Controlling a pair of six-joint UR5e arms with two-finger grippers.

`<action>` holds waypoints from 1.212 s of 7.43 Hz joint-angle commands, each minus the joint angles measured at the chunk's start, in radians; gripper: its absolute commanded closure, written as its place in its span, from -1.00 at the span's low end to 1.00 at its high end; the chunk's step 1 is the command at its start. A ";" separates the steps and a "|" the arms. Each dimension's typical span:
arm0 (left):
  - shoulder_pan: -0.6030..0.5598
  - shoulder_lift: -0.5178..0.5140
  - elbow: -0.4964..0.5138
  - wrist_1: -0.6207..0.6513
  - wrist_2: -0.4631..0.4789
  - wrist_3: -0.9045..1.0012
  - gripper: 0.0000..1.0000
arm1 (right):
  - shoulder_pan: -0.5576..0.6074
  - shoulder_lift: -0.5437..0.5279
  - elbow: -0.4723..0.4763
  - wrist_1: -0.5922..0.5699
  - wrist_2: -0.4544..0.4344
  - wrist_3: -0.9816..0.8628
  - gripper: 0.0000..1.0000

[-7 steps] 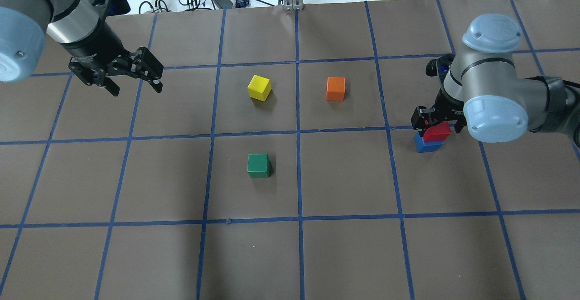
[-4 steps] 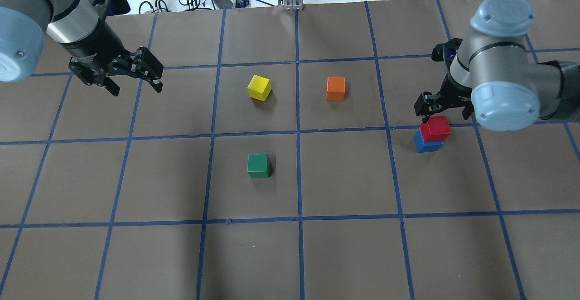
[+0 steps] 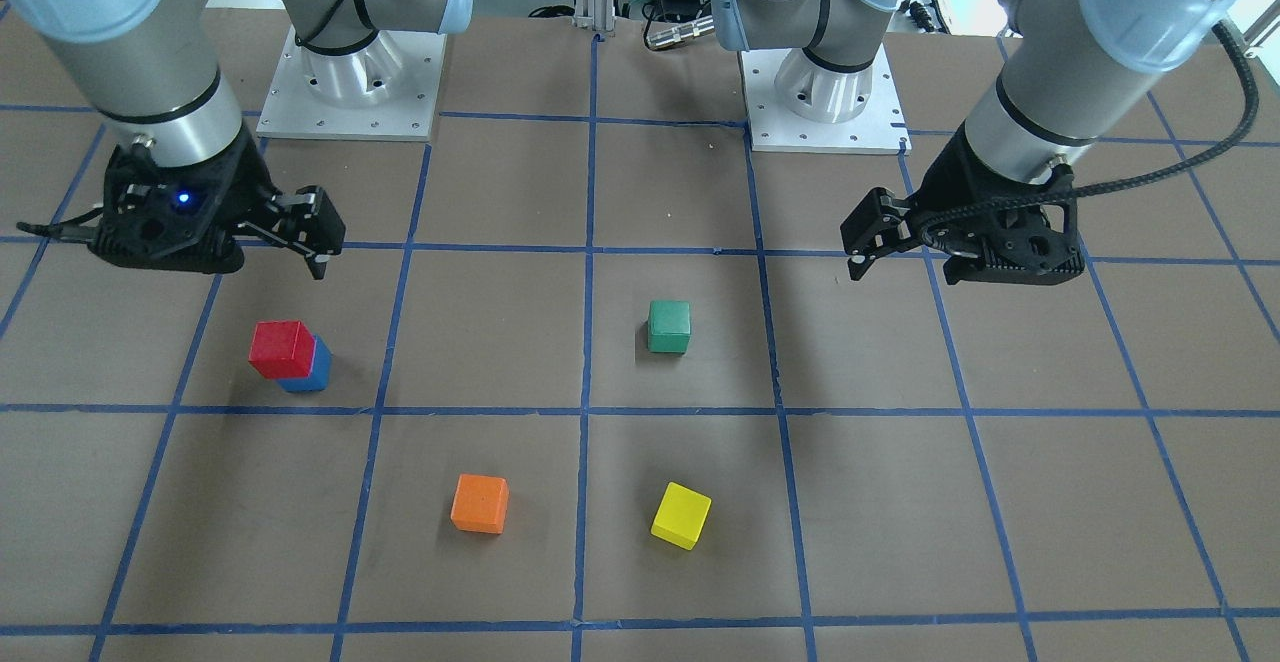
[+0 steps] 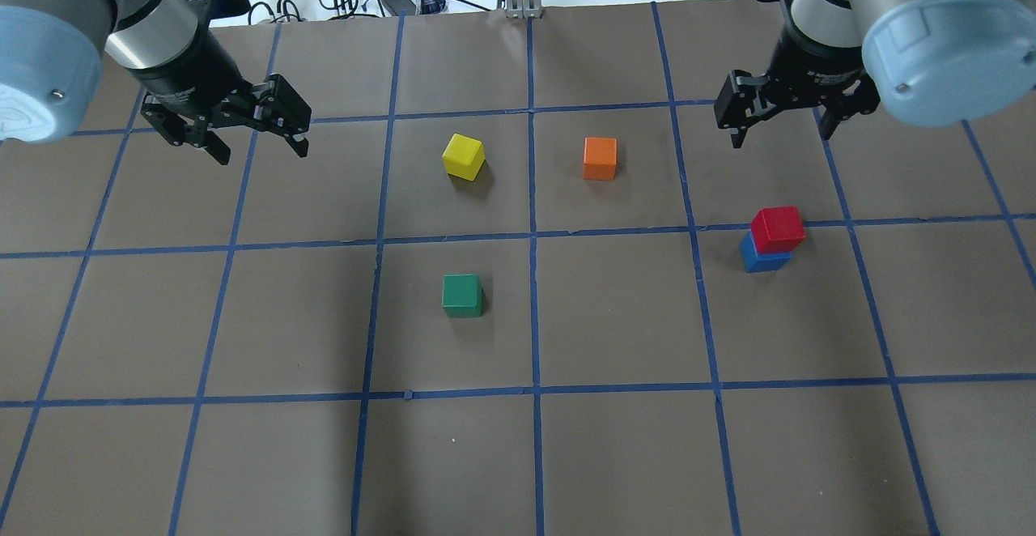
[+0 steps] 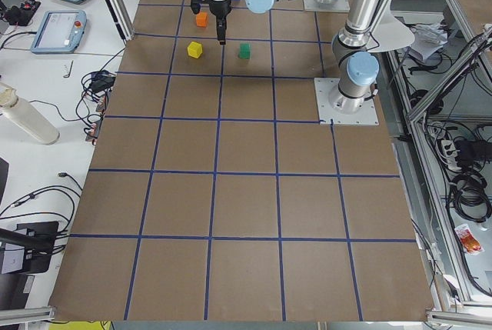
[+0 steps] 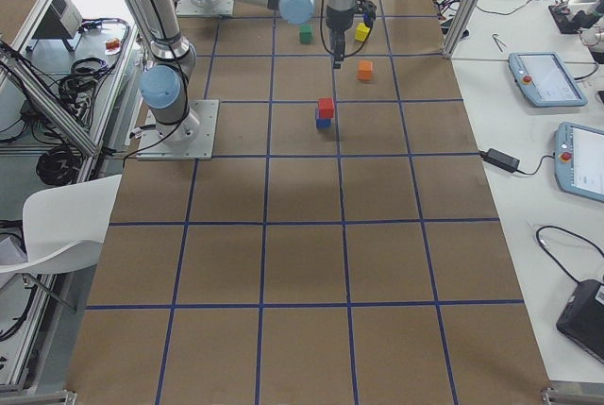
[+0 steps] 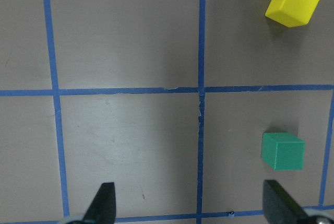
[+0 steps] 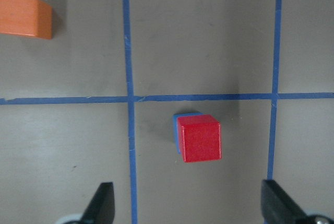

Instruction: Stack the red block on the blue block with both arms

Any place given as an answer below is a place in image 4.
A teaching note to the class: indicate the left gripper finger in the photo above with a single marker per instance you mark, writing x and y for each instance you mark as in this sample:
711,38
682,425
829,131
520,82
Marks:
205,139
282,111

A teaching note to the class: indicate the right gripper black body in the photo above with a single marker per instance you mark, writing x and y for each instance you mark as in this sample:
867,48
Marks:
812,64

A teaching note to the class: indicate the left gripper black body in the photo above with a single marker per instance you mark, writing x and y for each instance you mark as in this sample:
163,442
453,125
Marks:
188,72

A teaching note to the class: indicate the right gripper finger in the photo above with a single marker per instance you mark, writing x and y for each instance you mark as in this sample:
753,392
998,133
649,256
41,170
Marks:
740,105
830,122

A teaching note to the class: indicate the red wooden block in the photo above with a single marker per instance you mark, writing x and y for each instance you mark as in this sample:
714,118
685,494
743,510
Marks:
777,230

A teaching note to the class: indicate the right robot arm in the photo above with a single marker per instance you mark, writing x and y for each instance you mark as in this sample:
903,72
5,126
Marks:
929,63

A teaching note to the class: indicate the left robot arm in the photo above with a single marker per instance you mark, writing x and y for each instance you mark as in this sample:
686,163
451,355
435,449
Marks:
51,70

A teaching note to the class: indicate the orange wooden block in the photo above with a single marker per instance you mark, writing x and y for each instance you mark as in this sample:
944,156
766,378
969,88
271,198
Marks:
600,159

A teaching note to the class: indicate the blue wooden block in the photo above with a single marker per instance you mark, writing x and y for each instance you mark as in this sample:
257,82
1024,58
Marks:
756,262

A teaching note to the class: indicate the yellow wooden block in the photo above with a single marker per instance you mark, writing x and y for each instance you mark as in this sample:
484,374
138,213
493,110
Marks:
463,157

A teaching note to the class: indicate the green wooden block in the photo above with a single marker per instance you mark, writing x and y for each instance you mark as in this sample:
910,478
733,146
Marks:
462,296

